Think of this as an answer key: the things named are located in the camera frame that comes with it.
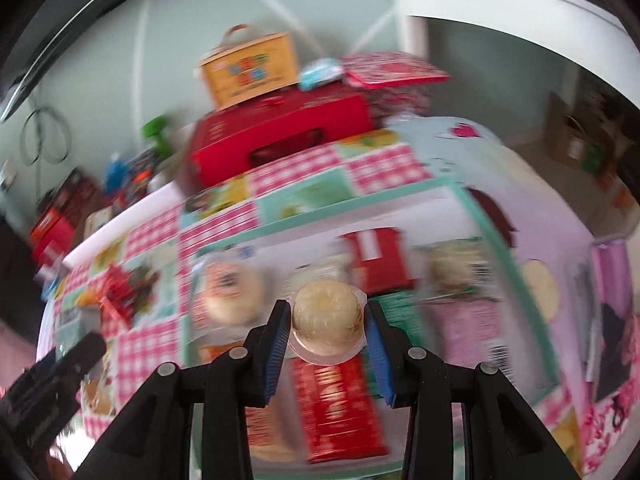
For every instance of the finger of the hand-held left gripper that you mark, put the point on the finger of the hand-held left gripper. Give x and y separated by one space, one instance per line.
75 360

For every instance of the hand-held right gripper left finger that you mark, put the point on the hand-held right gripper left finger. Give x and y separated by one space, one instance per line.
275 355

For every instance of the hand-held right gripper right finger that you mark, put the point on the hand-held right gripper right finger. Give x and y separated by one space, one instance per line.
380 360

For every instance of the green snack packet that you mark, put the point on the green snack packet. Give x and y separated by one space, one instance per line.
400 305

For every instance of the round pastry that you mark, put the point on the round pastry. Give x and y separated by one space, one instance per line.
327 315

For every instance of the clear packet with round bun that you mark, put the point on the clear packet with round bun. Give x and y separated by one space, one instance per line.
230 290

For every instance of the gold orange snack packet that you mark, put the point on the gold orange snack packet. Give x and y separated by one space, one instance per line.
270 435

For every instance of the pink checkered snack packet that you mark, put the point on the pink checkered snack packet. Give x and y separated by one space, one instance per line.
470 330

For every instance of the clear barcode pastry packet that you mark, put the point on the clear barcode pastry packet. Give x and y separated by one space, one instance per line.
455 265

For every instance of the round brown cake packet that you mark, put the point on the round brown cake packet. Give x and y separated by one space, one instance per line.
100 400

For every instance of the red fruit print snack packet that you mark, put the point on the red fruit print snack packet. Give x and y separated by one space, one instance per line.
125 287

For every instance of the clear white pastry packet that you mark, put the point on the clear white pastry packet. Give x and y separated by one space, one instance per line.
320 270

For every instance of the white printed mat teal border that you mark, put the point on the white printed mat teal border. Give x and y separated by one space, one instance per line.
310 240

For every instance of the red cardboard boxes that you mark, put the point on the red cardboard boxes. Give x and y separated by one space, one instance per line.
55 230

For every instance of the blue bottle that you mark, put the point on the blue bottle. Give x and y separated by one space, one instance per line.
115 175

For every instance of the dark colourful snack bag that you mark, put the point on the dark colourful snack bag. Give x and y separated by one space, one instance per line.
142 172

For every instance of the red gift box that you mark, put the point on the red gift box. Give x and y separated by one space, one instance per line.
280 130

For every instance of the green dumbbell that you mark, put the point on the green dumbbell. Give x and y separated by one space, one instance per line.
157 132

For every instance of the purple packet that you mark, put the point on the purple packet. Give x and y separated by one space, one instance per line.
612 280

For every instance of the light blue packet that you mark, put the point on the light blue packet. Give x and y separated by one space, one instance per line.
320 74

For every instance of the red patterned flat box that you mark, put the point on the red patterned flat box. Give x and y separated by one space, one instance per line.
395 72

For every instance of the brown cardboard boxes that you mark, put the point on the brown cardboard boxes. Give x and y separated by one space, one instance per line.
565 130

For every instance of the white desk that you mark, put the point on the white desk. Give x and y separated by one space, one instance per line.
500 2

